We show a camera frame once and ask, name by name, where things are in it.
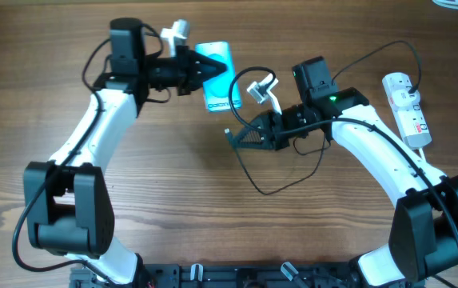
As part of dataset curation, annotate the blue Galaxy smartphone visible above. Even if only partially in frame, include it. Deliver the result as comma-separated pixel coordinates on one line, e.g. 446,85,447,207
195,42,236,113

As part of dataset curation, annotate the black USB charging cable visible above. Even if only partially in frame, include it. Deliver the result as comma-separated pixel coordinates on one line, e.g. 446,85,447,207
224,39,422,196

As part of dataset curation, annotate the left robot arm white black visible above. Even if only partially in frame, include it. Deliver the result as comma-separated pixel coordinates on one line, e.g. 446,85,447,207
16,18,227,287

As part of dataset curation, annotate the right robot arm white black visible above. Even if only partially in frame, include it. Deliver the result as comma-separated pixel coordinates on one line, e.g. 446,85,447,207
229,57,458,287

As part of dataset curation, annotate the white USB charger plug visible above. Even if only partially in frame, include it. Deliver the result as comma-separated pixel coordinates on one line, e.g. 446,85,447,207
388,89,420,110

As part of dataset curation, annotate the white power strip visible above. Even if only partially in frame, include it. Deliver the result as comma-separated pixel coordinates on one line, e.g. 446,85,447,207
382,72,432,150

